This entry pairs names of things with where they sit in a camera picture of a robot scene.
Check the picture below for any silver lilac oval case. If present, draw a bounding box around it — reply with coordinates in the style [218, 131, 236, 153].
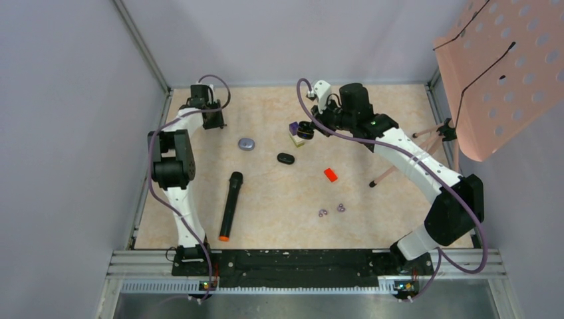
[238, 138, 255, 151]

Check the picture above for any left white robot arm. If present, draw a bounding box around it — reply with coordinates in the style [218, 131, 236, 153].
[148, 82, 223, 275]

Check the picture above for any red block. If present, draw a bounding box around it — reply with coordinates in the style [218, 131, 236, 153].
[323, 167, 338, 183]

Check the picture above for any small black earbud case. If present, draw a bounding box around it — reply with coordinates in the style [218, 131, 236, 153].
[296, 121, 315, 140]

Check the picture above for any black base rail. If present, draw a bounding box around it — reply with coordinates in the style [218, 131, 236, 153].
[172, 248, 433, 288]

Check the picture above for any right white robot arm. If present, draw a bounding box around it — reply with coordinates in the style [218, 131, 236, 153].
[304, 80, 484, 274]

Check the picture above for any black microphone orange end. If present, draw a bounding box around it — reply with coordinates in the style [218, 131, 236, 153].
[218, 171, 243, 242]

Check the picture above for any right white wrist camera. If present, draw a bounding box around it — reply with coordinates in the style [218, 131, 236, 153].
[306, 80, 332, 114]

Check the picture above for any pink perforated music stand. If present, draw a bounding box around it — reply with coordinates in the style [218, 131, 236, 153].
[412, 1, 563, 169]

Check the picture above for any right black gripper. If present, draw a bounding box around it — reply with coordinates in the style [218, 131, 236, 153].
[311, 96, 356, 138]

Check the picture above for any oval black charging case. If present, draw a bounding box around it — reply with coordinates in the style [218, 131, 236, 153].
[277, 152, 295, 165]

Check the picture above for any purple white green brick stack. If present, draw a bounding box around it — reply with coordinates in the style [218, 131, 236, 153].
[289, 122, 305, 148]

